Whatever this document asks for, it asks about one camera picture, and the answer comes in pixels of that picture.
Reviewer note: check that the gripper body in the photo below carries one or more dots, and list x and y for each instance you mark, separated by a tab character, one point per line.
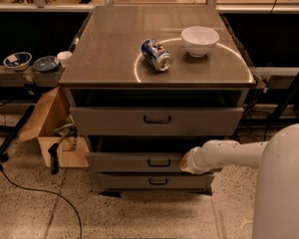
198	159

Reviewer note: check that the grey drawer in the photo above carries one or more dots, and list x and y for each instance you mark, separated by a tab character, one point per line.
156	121
138	162
133	181

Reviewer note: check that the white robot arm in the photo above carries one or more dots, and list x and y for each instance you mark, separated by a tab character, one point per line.
276	211

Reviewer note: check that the grey bottom drawer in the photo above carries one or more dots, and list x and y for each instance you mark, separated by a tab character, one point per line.
133	181

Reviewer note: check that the grey metal drawer cabinet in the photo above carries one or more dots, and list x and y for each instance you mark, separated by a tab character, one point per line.
108	70

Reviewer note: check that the grey top drawer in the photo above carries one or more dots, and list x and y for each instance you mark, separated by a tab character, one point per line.
156	121

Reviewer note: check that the blue crushed soda can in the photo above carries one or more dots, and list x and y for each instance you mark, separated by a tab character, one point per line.
156	55

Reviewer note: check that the white ceramic bowl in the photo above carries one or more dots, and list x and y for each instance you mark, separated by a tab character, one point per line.
198	41

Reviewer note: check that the open wooden box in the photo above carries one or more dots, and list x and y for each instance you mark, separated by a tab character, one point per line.
50	113

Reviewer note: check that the black metal stand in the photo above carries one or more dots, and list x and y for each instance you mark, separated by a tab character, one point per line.
275	99

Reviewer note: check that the small white cup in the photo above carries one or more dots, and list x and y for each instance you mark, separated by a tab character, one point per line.
64	57

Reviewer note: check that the dark blue bowl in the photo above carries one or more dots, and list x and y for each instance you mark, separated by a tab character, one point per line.
46	64

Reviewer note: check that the black pole on floor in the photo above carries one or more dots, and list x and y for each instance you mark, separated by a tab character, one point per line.
10	132

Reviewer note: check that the blue white patterned bowl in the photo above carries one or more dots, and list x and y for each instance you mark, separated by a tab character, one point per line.
18	62

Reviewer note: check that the black handled hammer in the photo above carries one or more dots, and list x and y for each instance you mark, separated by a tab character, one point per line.
53	151

